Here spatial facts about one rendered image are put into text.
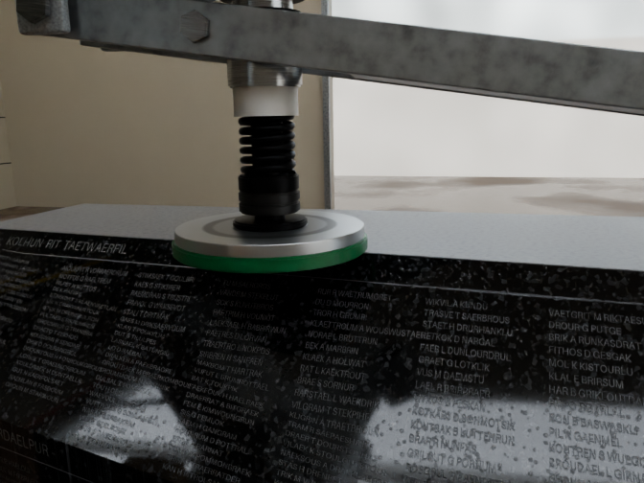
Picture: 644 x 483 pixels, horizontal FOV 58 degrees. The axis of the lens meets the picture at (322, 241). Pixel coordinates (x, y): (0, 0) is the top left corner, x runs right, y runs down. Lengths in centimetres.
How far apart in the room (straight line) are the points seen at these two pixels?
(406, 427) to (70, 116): 649
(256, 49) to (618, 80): 33
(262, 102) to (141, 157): 586
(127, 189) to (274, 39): 604
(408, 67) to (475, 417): 33
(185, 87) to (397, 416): 574
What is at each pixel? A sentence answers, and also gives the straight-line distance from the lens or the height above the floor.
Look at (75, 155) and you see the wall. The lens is 691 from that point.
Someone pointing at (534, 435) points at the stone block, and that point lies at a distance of 56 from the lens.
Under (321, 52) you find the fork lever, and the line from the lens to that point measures 58.
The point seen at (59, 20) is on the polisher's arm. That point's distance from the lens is 64.
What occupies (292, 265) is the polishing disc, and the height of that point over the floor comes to 81.
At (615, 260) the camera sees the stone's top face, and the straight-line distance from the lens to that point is 67.
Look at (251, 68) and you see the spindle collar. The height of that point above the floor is 100.
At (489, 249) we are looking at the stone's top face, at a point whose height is 80.
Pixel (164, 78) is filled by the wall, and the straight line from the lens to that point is 629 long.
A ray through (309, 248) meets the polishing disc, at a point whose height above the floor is 83.
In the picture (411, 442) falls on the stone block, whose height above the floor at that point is 66.
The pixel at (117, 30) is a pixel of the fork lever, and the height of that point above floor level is 104.
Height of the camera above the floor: 96
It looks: 12 degrees down
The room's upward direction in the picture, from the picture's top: 1 degrees counter-clockwise
